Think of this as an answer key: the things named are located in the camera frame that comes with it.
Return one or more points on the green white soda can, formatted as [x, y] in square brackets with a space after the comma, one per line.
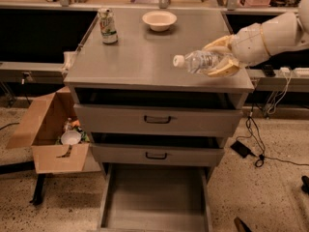
[107, 26]

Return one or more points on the white bowl in box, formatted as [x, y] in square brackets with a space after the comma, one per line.
[71, 137]

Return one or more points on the black table leg base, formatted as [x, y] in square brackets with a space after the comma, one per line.
[37, 195]

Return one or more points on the grey metal drawer cabinet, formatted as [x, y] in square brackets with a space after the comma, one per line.
[138, 71]

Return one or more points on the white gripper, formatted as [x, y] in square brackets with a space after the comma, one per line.
[248, 44]

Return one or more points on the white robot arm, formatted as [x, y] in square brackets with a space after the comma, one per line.
[286, 32]

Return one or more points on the black power adapter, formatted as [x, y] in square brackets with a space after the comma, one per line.
[241, 149]

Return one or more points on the grey drawer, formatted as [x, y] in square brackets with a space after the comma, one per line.
[157, 120]
[155, 198]
[156, 155]

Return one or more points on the grey bottom drawer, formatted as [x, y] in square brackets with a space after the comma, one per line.
[155, 198]

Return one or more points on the clear plastic water bottle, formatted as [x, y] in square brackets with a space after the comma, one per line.
[200, 61]

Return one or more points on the brown cardboard box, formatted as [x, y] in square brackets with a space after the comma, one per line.
[39, 129]

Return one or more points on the white paper bowl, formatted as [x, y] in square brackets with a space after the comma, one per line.
[159, 21]

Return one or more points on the white power strip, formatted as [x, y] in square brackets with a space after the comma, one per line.
[297, 72]

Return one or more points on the grey middle drawer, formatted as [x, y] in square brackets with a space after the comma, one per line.
[156, 155]

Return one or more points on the grey top drawer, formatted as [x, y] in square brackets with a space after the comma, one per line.
[157, 120]

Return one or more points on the black remote on shelf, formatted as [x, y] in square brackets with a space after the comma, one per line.
[268, 70]

